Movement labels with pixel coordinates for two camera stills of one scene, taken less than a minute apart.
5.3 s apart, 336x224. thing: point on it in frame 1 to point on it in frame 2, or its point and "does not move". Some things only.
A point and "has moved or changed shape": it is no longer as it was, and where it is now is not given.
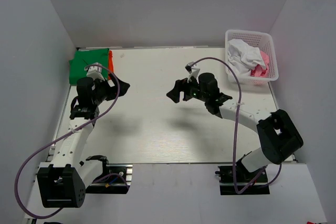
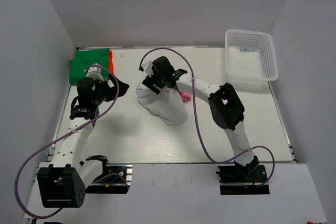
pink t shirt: (259, 71) has moved or changed shape
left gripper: (113, 90) does not move
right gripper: (175, 94) to (150, 82)
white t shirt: (241, 56) to (167, 104)
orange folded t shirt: (111, 65) does not move
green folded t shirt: (84, 58) does not move
